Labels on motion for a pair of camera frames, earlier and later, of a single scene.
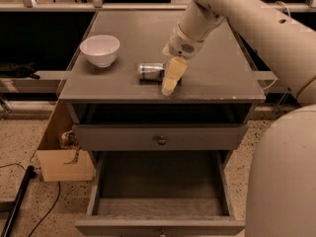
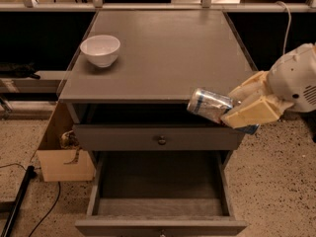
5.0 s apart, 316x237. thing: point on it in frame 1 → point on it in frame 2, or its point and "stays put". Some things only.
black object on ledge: x=13 y=70 stays put
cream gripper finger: x=166 y=50 → x=255 y=88
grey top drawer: x=161 y=136 stays put
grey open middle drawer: x=160 y=194 stays put
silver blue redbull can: x=151 y=71 → x=209 y=104
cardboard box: x=61 y=157 stays put
